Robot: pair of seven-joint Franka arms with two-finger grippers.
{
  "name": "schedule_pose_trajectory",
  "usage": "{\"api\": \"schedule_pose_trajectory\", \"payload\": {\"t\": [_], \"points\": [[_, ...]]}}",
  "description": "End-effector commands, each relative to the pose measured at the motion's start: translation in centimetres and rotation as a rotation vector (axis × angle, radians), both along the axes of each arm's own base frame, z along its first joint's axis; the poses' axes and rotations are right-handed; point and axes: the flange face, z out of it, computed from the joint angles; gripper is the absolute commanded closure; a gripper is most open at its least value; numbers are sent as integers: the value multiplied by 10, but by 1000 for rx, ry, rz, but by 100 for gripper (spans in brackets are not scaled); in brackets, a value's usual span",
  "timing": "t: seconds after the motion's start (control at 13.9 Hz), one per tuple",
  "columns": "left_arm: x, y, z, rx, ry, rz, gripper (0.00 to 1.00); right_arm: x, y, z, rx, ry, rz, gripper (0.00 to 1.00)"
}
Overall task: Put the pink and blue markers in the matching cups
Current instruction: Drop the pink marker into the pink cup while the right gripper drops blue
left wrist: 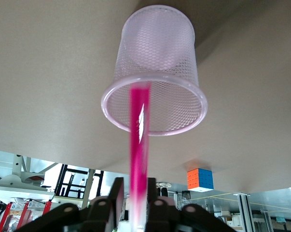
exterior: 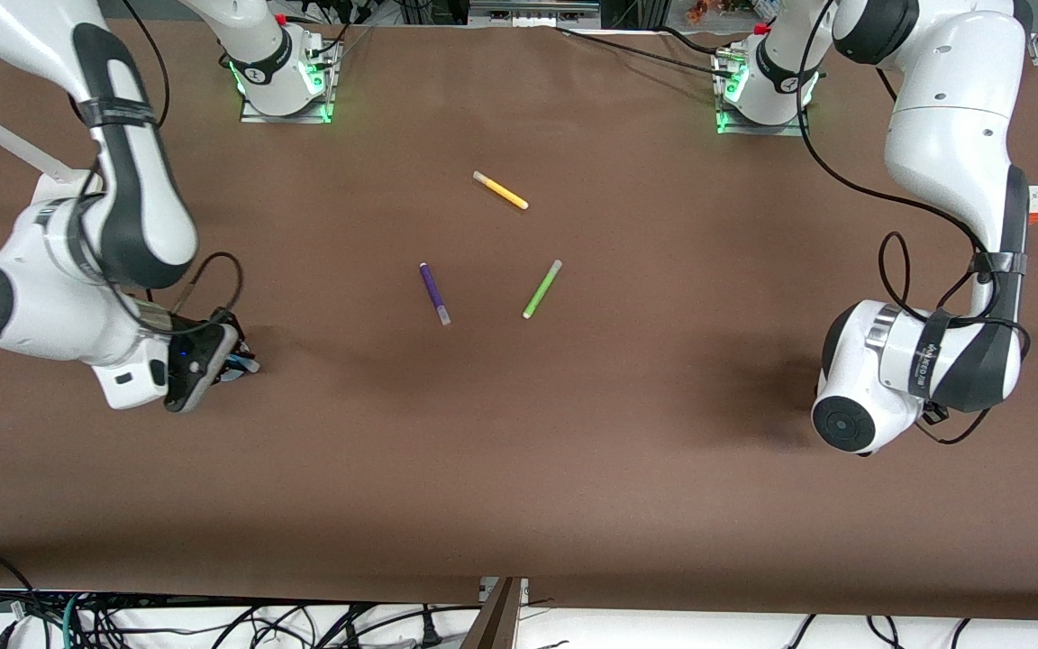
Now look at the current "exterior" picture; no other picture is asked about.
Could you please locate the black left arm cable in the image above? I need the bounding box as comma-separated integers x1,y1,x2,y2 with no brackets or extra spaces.
793,0,1033,448

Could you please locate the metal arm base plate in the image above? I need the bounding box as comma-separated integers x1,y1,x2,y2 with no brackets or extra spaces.
715,52,811,138
239,41,338,125

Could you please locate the purple marker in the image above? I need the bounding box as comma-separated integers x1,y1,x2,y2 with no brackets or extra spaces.
418,262,452,326

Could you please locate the metal table bracket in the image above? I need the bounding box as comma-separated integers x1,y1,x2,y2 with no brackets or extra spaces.
478,576,530,604

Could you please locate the green marker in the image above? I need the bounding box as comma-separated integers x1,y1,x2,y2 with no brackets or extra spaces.
521,260,564,320

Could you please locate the brown wooden table leg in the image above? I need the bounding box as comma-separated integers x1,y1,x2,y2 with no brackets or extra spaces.
460,577,523,649

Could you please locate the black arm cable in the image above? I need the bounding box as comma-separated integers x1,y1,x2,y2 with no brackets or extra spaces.
121,0,171,129
793,0,1033,448

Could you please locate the short black table cable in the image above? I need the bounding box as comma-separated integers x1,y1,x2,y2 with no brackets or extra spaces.
659,25,732,57

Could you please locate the grey power strip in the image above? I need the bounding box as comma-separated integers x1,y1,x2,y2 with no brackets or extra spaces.
469,0,602,29

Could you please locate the long black table cable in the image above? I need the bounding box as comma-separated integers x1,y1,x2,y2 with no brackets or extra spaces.
553,25,741,78

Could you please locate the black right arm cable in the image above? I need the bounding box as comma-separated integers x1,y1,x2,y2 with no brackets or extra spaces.
121,0,171,129

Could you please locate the yellow marker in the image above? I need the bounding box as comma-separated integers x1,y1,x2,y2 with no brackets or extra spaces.
472,170,530,211

